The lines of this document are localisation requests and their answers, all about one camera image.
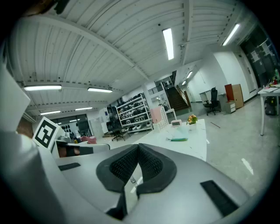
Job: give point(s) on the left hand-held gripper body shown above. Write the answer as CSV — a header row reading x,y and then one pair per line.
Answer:
x,y
47,133

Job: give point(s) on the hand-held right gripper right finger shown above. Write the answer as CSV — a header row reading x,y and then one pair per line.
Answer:
x,y
186,186

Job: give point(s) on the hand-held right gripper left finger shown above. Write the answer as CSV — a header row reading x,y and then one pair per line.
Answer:
x,y
87,172

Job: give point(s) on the mint green zipper pouch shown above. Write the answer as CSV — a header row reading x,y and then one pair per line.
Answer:
x,y
178,134

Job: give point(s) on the person's left hand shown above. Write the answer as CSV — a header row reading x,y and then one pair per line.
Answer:
x,y
61,152

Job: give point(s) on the ceiling tube light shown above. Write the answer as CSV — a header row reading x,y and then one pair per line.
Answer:
x,y
42,88
189,74
183,82
50,113
99,89
230,35
168,43
83,108

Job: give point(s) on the pink fabric bundle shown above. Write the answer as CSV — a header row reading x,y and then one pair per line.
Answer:
x,y
88,139

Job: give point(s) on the white locker cabinet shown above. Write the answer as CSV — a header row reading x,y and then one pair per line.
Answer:
x,y
96,127

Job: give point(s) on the black office chair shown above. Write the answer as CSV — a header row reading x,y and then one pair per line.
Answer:
x,y
116,129
213,98

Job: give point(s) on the white digital clock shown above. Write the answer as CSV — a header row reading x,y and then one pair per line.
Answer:
x,y
176,123

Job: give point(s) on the orange flowers in white pot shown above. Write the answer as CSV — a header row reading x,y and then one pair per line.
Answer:
x,y
192,120

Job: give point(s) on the white perforated file holder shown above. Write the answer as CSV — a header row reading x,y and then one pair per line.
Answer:
x,y
163,120

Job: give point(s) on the white side table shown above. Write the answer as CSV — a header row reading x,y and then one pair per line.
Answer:
x,y
171,113

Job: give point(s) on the white shelving rack with helmets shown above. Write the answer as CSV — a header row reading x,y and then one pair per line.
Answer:
x,y
134,113

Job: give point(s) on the pink file box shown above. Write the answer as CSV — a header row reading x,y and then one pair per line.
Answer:
x,y
155,114

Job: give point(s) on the brown staircase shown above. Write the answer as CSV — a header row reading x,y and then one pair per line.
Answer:
x,y
176,99

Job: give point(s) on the grey drawer cabinet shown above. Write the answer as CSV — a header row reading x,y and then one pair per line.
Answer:
x,y
228,106

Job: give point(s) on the wooden cabinet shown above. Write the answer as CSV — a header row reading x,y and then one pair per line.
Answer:
x,y
237,96

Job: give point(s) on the black bag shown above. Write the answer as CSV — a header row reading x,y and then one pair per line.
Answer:
x,y
270,106

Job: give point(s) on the white desk with clutter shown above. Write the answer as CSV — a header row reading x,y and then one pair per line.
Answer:
x,y
269,90

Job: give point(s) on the dark glass door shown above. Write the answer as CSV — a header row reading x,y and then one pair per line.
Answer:
x,y
260,59

